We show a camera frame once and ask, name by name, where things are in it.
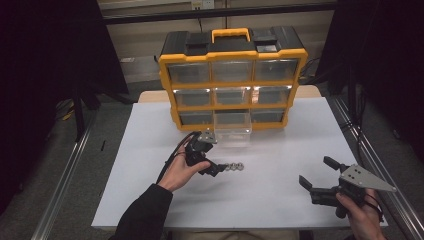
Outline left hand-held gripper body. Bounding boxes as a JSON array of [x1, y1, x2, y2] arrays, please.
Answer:
[[184, 130, 221, 178]]

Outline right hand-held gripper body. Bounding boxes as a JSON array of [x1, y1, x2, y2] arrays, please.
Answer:
[[309, 163, 398, 220]]

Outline clear plastic drawer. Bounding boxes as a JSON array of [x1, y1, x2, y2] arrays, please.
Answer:
[[213, 109, 253, 148]]

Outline yellow black organizer cabinet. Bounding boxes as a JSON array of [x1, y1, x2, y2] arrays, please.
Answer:
[[158, 26, 309, 133]]

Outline person's left hand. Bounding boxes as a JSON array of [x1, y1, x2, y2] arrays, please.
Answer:
[[157, 150, 212, 193]]

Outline person's right hand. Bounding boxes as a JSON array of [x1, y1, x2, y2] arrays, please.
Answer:
[[335, 188, 388, 240]]

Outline grid of clear drawers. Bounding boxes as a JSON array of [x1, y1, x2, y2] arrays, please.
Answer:
[[166, 58, 300, 126]]

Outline black curtain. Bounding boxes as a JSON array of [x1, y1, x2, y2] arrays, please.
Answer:
[[315, 0, 424, 163], [0, 0, 130, 214]]

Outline black metal stand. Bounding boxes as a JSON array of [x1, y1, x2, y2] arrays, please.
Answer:
[[72, 81, 134, 143]]

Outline black horizontal bar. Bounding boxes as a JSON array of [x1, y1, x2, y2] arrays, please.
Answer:
[[101, 2, 338, 25]]

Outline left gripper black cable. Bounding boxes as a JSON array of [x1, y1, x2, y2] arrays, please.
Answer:
[[155, 130, 203, 185]]

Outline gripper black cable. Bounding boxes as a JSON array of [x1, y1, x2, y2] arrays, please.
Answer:
[[363, 193, 385, 224], [155, 130, 203, 185]]

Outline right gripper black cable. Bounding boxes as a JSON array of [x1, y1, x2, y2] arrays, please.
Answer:
[[363, 193, 385, 224]]

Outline aluminium floor rail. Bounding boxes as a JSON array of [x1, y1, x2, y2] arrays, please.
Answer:
[[328, 96, 424, 240], [30, 111, 98, 240]]

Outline black floor cables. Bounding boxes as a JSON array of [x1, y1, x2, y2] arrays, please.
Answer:
[[298, 56, 322, 85]]

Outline yellow floor cable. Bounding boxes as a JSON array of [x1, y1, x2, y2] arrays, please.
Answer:
[[54, 99, 76, 122]]

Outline white wall socket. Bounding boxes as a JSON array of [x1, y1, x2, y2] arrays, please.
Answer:
[[191, 0, 215, 11]]

